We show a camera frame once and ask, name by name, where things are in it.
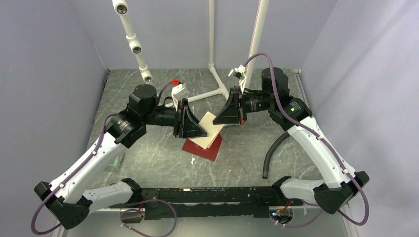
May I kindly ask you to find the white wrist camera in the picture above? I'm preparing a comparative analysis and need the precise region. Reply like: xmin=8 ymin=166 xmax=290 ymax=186
xmin=171 ymin=82 xmax=190 ymax=111
xmin=228 ymin=65 xmax=247 ymax=93

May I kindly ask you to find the tan paper letter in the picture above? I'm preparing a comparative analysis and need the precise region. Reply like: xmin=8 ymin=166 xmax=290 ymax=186
xmin=190 ymin=112 xmax=224 ymax=149

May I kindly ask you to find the aluminium extrusion frame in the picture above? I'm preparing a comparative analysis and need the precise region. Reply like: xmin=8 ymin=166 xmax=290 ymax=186
xmin=50 ymin=208 xmax=74 ymax=237

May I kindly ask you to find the red paper envelope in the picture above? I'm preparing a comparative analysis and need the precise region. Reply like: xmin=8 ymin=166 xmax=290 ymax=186
xmin=181 ymin=134 xmax=223 ymax=162

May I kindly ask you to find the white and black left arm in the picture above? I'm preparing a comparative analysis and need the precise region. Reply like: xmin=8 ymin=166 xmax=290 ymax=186
xmin=34 ymin=84 xmax=207 ymax=230

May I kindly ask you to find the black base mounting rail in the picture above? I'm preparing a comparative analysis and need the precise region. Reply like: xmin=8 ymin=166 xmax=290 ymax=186
xmin=108 ymin=186 xmax=303 ymax=220

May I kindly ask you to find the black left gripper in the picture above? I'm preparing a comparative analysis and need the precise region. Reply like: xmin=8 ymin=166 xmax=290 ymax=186
xmin=142 ymin=98 xmax=207 ymax=138

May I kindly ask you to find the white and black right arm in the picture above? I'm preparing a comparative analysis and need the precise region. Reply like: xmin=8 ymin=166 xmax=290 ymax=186
xmin=228 ymin=66 xmax=370 ymax=214

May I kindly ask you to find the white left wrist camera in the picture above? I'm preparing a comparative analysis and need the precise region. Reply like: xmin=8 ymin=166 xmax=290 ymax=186
xmin=171 ymin=82 xmax=190 ymax=111

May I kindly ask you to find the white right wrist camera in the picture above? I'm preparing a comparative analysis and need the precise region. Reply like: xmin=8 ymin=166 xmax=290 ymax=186
xmin=228 ymin=65 xmax=247 ymax=93

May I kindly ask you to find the white PVC pipe frame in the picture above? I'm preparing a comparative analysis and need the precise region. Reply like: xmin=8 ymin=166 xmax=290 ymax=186
xmin=112 ymin=0 xmax=269 ymax=102

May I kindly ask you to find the black corrugated hose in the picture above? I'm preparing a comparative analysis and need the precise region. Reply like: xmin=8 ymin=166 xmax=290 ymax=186
xmin=262 ymin=131 xmax=291 ymax=180

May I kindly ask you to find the green white small box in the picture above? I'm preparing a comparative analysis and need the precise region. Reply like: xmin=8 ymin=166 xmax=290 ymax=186
xmin=109 ymin=157 xmax=123 ymax=169

